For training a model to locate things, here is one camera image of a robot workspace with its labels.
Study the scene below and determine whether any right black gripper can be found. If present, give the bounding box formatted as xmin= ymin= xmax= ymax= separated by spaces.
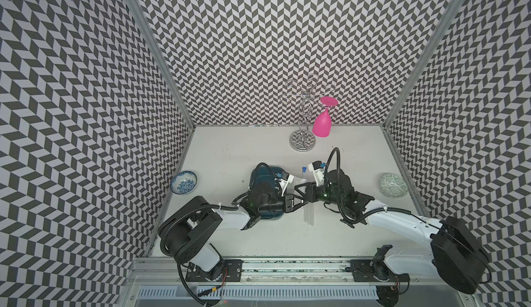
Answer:
xmin=294 ymin=180 xmax=343 ymax=206

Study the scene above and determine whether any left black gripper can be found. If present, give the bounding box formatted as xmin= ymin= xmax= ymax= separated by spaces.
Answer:
xmin=259 ymin=191 xmax=308 ymax=213

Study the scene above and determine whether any white gauze cloth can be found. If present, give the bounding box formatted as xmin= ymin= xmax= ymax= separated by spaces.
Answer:
xmin=293 ymin=167 xmax=308 ymax=196

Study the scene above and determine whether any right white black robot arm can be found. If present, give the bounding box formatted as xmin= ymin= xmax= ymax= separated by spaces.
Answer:
xmin=295 ymin=170 xmax=492 ymax=295

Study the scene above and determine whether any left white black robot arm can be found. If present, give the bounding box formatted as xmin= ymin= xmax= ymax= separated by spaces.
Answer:
xmin=158 ymin=182 xmax=308 ymax=282

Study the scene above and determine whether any teal rectangular plastic tray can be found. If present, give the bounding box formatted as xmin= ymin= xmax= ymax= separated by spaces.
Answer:
xmin=247 ymin=166 xmax=287 ymax=220

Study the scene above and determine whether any blue patterned small bowl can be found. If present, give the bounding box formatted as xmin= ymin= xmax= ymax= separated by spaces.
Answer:
xmin=170 ymin=170 xmax=197 ymax=195

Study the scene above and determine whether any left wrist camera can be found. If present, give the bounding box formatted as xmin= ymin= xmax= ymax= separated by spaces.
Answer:
xmin=277 ymin=171 xmax=295 ymax=196

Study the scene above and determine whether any chrome wire glass rack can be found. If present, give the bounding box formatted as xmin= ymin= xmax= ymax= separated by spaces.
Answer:
xmin=281 ymin=74 xmax=325 ymax=152

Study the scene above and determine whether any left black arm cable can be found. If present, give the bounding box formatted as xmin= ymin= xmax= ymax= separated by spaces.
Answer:
xmin=157 ymin=161 xmax=287 ymax=307

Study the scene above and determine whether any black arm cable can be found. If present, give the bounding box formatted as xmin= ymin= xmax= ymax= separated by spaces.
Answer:
xmin=325 ymin=147 xmax=494 ymax=285
xmin=157 ymin=161 xmax=287 ymax=307

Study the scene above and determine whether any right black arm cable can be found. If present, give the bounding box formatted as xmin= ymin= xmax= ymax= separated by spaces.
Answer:
xmin=325 ymin=147 xmax=494 ymax=285

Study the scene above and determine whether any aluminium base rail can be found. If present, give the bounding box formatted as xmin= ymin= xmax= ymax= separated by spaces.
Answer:
xmin=117 ymin=257 xmax=482 ymax=306

